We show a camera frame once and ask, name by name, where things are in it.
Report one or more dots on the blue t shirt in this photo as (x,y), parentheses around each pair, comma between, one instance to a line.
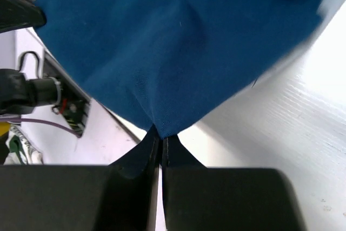
(167,63)

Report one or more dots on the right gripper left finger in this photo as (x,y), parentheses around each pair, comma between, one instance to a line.
(119,196)

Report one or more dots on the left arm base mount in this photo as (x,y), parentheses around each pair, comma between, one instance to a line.
(75,104)

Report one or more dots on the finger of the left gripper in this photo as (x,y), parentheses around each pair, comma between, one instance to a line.
(20,14)

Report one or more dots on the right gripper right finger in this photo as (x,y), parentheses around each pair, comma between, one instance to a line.
(196,197)

